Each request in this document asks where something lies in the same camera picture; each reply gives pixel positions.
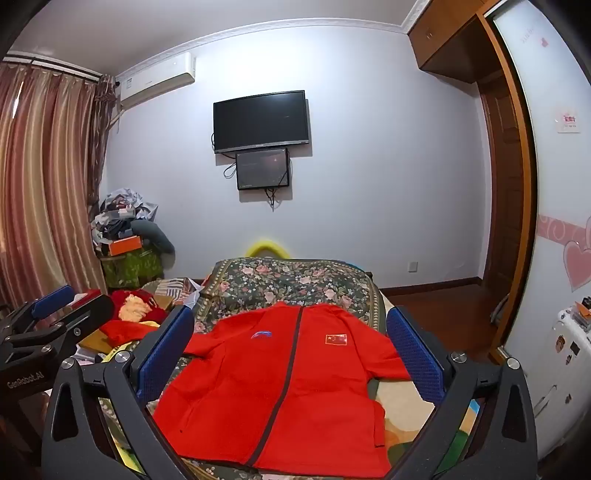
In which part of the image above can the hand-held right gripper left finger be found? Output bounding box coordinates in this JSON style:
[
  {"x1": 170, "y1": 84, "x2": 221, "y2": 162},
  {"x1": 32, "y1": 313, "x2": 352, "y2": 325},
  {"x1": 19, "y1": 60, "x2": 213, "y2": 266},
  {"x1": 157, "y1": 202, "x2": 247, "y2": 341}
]
[{"x1": 41, "y1": 305, "x2": 195, "y2": 480}]

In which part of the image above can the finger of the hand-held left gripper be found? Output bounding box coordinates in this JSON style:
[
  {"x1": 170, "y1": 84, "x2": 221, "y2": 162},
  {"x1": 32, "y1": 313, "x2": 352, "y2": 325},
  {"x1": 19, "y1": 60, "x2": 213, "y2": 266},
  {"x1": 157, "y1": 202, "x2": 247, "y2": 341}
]
[
  {"x1": 4, "y1": 294, "x2": 116, "y2": 366},
  {"x1": 18, "y1": 284, "x2": 77, "y2": 325}
]

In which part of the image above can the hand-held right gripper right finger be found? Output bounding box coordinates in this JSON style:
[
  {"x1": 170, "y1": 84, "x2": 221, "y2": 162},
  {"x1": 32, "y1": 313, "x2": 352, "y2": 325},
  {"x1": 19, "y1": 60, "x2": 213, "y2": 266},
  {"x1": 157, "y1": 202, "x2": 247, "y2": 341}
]
[{"x1": 385, "y1": 305, "x2": 541, "y2": 480}]

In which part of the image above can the red zip jacket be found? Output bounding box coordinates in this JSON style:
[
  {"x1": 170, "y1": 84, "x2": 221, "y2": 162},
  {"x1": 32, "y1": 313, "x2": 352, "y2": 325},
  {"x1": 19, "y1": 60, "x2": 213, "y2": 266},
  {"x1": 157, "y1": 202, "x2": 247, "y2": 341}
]
[{"x1": 99, "y1": 302, "x2": 414, "y2": 479}]

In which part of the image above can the pile of clothes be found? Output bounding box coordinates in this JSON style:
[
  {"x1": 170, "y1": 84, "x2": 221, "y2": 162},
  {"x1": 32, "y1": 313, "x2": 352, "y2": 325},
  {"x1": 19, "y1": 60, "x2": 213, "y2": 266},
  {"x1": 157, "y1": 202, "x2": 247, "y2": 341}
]
[{"x1": 90, "y1": 187, "x2": 176, "y2": 254}]

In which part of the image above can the yellow cloth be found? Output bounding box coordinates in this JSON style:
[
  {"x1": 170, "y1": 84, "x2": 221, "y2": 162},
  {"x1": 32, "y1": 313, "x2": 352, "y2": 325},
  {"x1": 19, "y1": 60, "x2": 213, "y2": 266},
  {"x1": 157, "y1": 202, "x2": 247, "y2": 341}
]
[{"x1": 104, "y1": 339, "x2": 158, "y2": 361}]

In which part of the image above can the red plush toy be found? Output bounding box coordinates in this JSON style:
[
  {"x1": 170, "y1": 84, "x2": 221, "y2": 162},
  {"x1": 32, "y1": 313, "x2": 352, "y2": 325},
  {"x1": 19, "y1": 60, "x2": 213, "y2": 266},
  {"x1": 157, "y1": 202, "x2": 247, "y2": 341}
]
[{"x1": 108, "y1": 288, "x2": 169, "y2": 324}]

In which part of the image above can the green patterned cloth cover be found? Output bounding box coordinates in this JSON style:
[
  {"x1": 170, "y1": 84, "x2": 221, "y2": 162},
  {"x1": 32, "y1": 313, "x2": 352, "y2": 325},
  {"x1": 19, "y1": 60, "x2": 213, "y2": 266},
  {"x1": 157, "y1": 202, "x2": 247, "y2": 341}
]
[{"x1": 100, "y1": 251, "x2": 164, "y2": 289}]

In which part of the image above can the striped patterned cloth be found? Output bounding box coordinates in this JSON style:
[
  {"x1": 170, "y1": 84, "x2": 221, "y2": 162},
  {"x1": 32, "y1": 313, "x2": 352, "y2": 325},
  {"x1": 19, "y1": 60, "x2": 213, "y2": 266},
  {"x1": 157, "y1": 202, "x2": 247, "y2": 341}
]
[{"x1": 154, "y1": 277, "x2": 204, "y2": 305}]

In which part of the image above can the orange box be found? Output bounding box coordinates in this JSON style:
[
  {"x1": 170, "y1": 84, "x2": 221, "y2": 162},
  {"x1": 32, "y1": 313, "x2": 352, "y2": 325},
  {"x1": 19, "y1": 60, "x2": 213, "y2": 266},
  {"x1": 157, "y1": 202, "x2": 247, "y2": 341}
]
[{"x1": 107, "y1": 235, "x2": 143, "y2": 256}]

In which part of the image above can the striped brown curtain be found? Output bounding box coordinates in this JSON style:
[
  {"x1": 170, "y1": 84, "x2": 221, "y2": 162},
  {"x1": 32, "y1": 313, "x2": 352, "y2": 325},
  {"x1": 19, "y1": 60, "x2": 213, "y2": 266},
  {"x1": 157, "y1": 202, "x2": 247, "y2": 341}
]
[{"x1": 0, "y1": 58, "x2": 116, "y2": 310}]

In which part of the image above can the floral bedspread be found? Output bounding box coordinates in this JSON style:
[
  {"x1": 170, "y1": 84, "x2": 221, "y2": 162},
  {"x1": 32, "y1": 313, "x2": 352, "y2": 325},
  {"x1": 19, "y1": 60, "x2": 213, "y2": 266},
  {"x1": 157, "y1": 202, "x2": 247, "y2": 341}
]
[{"x1": 152, "y1": 257, "x2": 389, "y2": 480}]

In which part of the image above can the white appliance with stickers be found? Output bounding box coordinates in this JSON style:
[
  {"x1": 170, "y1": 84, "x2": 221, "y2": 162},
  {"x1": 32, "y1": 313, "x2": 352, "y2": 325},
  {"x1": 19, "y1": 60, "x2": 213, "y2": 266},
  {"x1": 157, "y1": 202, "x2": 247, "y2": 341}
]
[{"x1": 526, "y1": 295, "x2": 591, "y2": 462}]

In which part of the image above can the wooden door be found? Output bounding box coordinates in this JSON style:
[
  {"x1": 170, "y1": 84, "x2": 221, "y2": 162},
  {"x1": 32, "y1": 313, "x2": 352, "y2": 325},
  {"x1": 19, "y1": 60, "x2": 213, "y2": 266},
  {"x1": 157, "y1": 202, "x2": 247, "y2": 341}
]
[{"x1": 478, "y1": 69, "x2": 519, "y2": 324}]

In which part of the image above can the white air conditioner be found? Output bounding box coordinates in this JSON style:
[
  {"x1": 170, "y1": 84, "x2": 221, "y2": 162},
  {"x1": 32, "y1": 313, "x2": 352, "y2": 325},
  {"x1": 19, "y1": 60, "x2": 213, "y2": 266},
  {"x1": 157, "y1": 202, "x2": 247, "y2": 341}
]
[{"x1": 115, "y1": 52, "x2": 197, "y2": 110}]

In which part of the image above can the wooden overhead cabinet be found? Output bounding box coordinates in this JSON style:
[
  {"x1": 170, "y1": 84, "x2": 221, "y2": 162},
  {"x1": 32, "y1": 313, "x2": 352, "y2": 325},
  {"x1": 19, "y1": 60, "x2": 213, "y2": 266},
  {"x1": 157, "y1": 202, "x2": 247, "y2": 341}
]
[{"x1": 409, "y1": 0, "x2": 504, "y2": 84}]

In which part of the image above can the yellow ring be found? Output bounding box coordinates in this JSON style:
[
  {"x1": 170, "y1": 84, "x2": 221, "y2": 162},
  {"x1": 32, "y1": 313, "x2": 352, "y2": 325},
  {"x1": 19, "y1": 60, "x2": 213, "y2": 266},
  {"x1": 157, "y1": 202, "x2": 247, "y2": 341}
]
[{"x1": 245, "y1": 236, "x2": 291, "y2": 258}]

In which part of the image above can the pink heart wall sticker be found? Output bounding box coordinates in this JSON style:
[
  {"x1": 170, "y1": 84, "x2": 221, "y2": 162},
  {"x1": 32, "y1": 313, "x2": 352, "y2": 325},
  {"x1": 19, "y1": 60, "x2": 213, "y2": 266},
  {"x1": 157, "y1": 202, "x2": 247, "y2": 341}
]
[{"x1": 538, "y1": 215, "x2": 591, "y2": 294}]

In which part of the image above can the small black wall monitor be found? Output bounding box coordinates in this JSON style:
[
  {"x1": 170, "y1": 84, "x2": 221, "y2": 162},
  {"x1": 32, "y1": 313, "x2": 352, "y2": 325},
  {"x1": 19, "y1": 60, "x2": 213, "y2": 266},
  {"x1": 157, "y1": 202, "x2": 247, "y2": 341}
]
[{"x1": 235, "y1": 148, "x2": 291, "y2": 191}]

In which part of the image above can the white curtain rail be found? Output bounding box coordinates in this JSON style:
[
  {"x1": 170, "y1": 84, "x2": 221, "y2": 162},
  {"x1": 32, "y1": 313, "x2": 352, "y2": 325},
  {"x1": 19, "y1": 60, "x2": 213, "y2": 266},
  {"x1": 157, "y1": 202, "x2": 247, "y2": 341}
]
[{"x1": 2, "y1": 52, "x2": 101, "y2": 83}]

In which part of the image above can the black wall television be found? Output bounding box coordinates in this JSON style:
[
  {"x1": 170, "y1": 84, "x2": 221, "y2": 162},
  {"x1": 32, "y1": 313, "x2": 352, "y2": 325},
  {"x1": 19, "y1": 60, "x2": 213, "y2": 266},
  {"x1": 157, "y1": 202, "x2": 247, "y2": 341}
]
[{"x1": 212, "y1": 90, "x2": 310, "y2": 154}]

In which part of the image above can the red label wall sticker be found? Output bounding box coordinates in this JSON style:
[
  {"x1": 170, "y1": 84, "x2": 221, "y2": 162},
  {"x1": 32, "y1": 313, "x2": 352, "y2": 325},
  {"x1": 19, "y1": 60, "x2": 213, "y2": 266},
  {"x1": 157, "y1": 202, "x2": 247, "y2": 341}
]
[{"x1": 556, "y1": 110, "x2": 583, "y2": 134}]

